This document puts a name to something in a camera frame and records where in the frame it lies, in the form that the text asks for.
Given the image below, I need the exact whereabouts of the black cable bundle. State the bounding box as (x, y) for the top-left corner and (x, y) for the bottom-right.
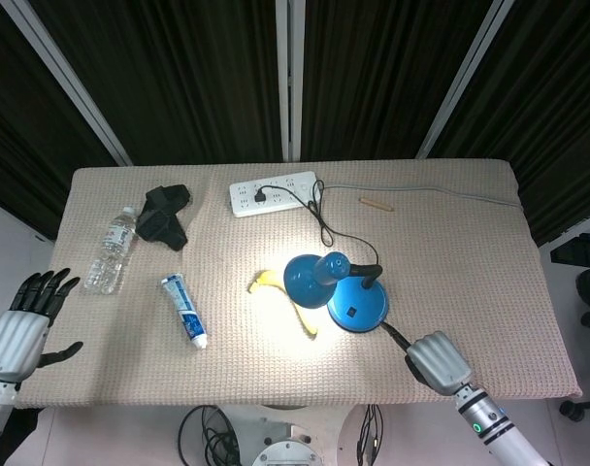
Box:
(178, 405), (243, 466)

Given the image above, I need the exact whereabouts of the white blue toothpaste tube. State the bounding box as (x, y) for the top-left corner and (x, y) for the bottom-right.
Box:
(160, 273), (210, 350)

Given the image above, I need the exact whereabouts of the yellow banana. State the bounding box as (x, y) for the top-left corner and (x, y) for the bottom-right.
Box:
(247, 269), (319, 338)

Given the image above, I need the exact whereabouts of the wooden stick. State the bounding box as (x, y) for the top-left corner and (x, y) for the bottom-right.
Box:
(358, 196), (396, 213)

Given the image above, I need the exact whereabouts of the black fabric glove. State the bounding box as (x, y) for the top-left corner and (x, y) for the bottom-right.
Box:
(135, 183), (191, 251)

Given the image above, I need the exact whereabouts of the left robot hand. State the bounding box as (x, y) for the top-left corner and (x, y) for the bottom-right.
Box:
(0, 268), (84, 383)

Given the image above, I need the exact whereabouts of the blue desk lamp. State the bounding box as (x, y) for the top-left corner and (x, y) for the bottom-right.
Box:
(282, 250), (390, 334)

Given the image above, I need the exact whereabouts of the beige waffle table cloth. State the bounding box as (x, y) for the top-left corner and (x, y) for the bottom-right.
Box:
(14, 158), (582, 408)

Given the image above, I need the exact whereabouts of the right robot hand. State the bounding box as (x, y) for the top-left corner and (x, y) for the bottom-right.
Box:
(382, 321), (474, 395)

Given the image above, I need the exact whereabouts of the white partition frame post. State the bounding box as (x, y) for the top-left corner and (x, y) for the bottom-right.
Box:
(415, 0), (513, 159)
(275, 0), (306, 162)
(4, 0), (133, 166)

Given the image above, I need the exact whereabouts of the black lamp power cord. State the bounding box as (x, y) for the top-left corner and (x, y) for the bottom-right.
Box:
(253, 179), (379, 269)

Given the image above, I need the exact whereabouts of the clear plastic water bottle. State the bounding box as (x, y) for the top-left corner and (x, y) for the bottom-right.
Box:
(83, 206), (139, 295)

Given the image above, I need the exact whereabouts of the white power strip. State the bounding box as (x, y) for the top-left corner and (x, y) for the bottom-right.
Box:
(228, 170), (323, 218)

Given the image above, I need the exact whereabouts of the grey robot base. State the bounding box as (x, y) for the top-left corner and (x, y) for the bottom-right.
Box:
(221, 405), (350, 466)

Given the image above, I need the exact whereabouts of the grey power strip cable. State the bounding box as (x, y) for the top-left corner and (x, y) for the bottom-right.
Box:
(319, 182), (524, 210)

